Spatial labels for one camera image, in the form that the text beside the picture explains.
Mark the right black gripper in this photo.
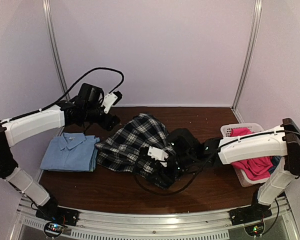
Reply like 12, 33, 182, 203
146, 150, 196, 186

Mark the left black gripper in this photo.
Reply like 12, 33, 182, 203
84, 105, 121, 132

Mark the black white plaid shirt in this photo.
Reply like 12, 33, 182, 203
95, 113, 176, 180

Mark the pink shirt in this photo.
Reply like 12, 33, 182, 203
229, 127, 274, 182

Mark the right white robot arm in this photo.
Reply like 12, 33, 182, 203
147, 118, 300, 221

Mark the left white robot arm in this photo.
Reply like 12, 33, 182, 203
0, 83, 123, 222

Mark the white plastic laundry basket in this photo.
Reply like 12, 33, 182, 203
220, 123, 269, 188

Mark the folded light blue shirt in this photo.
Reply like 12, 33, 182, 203
40, 132, 100, 172

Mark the right round circuit board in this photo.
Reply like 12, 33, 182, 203
244, 222, 265, 237

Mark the round circuit board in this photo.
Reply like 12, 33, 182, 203
244, 222, 265, 237
43, 222, 65, 238

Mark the blue denim garment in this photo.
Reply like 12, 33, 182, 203
268, 156, 282, 174

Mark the left round circuit board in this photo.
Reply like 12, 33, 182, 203
43, 222, 65, 238

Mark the right black cable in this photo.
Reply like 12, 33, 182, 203
133, 159, 216, 196

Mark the black cable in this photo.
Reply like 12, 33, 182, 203
39, 66, 125, 113
133, 159, 216, 196

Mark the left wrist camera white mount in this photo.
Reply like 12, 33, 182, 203
101, 91, 123, 114

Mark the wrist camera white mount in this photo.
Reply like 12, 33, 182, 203
147, 146, 169, 168
101, 91, 123, 114

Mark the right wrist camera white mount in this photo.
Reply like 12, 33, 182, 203
147, 146, 169, 168

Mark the left black cable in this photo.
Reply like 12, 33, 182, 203
39, 66, 125, 113

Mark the front aluminium rail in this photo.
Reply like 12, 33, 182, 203
7, 196, 300, 240

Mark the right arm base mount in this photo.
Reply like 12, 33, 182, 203
228, 204, 272, 226

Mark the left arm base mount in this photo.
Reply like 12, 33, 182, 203
35, 207, 79, 227

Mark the left aluminium frame post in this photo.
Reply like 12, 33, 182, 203
42, 0, 68, 94

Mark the aluminium frame post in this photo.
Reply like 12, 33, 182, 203
42, 0, 68, 94
232, 0, 263, 112

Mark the right aluminium frame post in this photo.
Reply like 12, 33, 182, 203
232, 0, 263, 112

